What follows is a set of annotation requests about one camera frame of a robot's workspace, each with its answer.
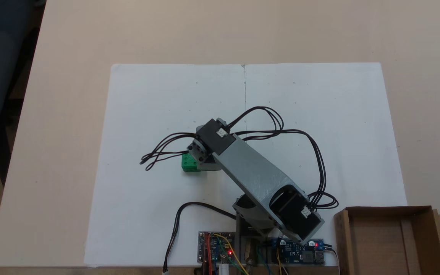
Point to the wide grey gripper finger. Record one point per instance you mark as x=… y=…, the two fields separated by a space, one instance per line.
x=210 y=166

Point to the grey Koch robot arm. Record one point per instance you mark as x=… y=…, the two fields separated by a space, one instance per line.
x=250 y=168

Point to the white paper sheet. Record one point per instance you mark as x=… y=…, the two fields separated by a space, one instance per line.
x=147 y=107

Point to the white USB plug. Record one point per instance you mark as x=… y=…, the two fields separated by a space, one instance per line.
x=224 y=269

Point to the blue circuit board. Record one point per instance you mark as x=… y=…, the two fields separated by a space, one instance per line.
x=296 y=254

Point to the brown cardboard box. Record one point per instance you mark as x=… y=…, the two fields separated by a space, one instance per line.
x=380 y=240

